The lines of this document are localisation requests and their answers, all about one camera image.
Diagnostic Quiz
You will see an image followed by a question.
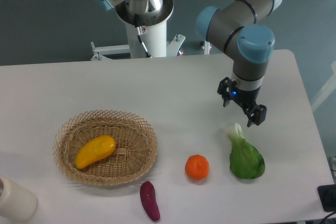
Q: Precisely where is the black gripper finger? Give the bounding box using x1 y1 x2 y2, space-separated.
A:
246 103 267 127
217 77 236 107

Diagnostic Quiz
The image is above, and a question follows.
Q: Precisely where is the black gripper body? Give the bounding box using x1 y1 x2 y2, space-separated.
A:
229 87 260 113

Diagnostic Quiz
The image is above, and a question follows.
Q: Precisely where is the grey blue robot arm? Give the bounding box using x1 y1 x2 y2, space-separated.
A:
97 0 282 125

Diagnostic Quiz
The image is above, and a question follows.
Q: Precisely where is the woven wicker basket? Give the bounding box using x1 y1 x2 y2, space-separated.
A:
53 110 158 186

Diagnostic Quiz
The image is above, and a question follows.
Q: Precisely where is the yellow mango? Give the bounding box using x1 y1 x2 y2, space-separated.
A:
75 135 116 169

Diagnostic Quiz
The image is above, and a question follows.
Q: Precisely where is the green bok choy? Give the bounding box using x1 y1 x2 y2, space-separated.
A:
226 123 265 179

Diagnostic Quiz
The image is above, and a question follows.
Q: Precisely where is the orange tangerine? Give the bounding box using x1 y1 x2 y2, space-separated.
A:
185 154 209 180

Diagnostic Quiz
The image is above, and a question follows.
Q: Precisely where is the black device at table edge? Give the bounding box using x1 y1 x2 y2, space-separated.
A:
317 184 335 212

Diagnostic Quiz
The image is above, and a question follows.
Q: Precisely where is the purple sweet potato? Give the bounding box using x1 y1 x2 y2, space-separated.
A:
140 181 161 221

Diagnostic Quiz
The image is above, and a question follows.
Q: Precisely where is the white cylindrical bottle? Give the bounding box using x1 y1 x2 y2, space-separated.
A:
1 175 38 222

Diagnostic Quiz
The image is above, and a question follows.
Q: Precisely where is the white frame at right edge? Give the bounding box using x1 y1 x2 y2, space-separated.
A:
310 61 335 112

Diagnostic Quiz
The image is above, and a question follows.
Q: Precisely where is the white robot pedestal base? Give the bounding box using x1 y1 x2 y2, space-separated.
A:
91 0 186 60

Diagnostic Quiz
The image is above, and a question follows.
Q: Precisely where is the black cable on pedestal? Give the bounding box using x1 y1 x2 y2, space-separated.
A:
134 14 153 58

